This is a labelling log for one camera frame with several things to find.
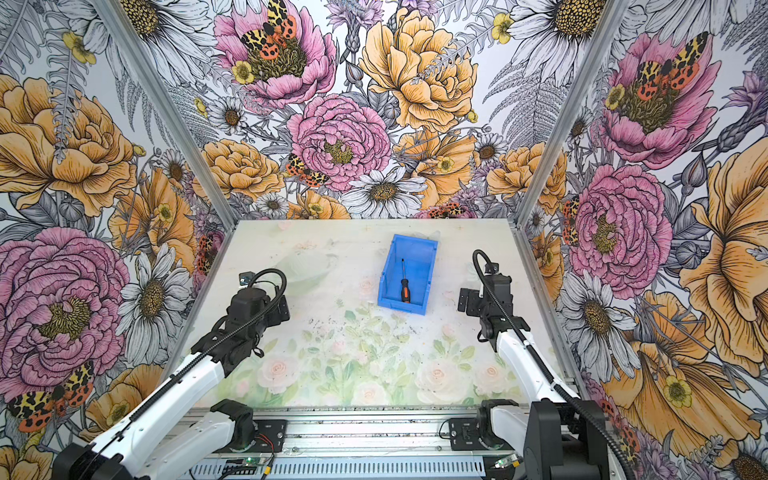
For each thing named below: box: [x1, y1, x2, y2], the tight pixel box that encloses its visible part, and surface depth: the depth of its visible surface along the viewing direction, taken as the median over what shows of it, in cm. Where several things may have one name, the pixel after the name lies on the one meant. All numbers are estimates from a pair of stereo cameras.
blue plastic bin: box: [377, 234, 439, 315], surface depth 107 cm
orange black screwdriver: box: [400, 258, 410, 304], surface depth 101 cm
